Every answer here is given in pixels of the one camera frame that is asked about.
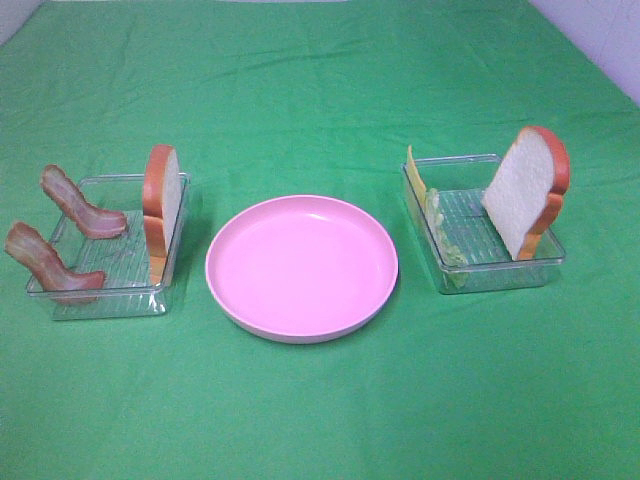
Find yellow cheese slice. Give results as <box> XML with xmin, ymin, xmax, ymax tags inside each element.
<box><xmin>406</xmin><ymin>145</ymin><xmax>427</xmax><ymax>209</ymax></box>

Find green lettuce leaf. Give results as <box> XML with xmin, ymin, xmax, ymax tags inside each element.
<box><xmin>424</xmin><ymin>188</ymin><xmax>468</xmax><ymax>292</ymax></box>

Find bread slice from tray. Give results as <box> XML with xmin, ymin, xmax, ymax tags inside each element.
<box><xmin>142</xmin><ymin>144</ymin><xmax>181</xmax><ymax>285</ymax></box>

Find bacon strip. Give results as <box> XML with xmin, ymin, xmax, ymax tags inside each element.
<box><xmin>39</xmin><ymin>164</ymin><xmax>128</xmax><ymax>239</ymax></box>
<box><xmin>4</xmin><ymin>221</ymin><xmax>106</xmax><ymax>291</ymax></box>

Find pink round plate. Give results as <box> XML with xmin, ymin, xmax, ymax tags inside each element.
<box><xmin>204</xmin><ymin>195</ymin><xmax>399</xmax><ymax>344</ymax></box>

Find right clear plastic tray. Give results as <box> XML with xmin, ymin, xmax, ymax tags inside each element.
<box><xmin>402</xmin><ymin>153</ymin><xmax>565</xmax><ymax>294</ymax></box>

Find clear plastic tray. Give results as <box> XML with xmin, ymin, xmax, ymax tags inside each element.
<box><xmin>26</xmin><ymin>173</ymin><xmax>191</xmax><ymax>321</ymax></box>
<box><xmin>402</xmin><ymin>153</ymin><xmax>565</xmax><ymax>294</ymax></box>

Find bread slice in right tray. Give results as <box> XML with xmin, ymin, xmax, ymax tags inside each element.
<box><xmin>481</xmin><ymin>126</ymin><xmax>570</xmax><ymax>261</ymax></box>

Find left clear plastic tray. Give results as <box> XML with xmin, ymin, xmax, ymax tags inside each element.
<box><xmin>26</xmin><ymin>173</ymin><xmax>191</xmax><ymax>321</ymax></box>

